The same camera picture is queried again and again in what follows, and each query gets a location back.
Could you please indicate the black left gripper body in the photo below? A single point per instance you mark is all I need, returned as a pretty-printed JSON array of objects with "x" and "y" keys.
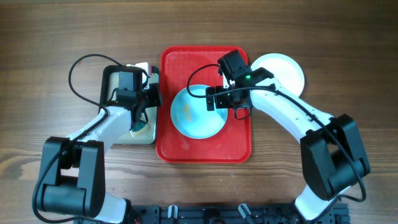
[{"x": 154, "y": 95}]

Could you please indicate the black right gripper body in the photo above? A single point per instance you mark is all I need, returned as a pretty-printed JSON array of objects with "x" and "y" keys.
[{"x": 211, "y": 98}]

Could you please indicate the yellow green sponge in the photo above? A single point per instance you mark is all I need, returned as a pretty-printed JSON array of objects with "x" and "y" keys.
[{"x": 139, "y": 128}]

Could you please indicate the light blue plate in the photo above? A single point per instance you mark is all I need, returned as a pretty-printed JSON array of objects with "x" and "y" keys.
[{"x": 192, "y": 119}]

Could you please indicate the white plate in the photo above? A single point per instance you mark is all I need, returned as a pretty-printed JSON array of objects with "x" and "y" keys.
[{"x": 285, "y": 69}]

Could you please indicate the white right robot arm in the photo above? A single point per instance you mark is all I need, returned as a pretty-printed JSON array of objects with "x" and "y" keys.
[{"x": 332, "y": 152}]

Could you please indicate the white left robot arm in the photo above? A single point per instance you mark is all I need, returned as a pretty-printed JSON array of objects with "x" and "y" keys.
[{"x": 72, "y": 177}]

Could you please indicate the red plastic tray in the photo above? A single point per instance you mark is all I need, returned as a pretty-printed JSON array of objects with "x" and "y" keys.
[{"x": 232, "y": 144}]

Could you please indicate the black water basin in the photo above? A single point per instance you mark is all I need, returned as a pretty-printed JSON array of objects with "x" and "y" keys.
[{"x": 149, "y": 130}]

